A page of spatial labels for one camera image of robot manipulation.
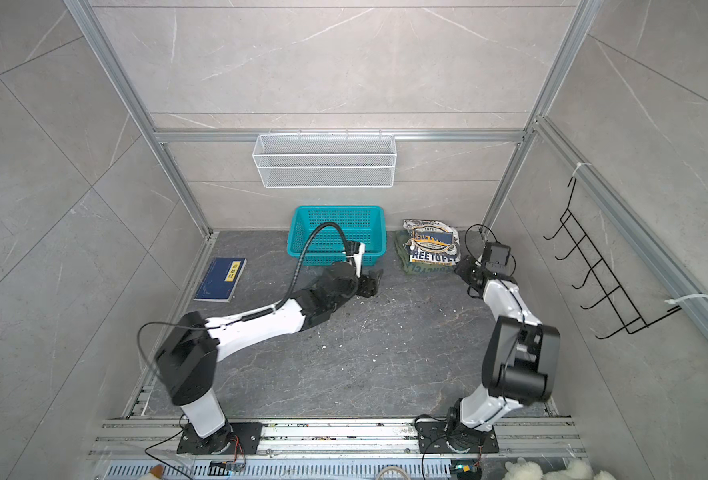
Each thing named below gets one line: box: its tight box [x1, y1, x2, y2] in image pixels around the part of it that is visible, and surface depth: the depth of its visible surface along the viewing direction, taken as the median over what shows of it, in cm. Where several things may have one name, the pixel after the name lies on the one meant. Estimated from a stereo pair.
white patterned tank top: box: [403, 219, 461, 266], surface depth 106 cm
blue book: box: [193, 258, 247, 303], surface depth 106 cm
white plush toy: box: [502, 457, 617, 480], surface depth 64 cm
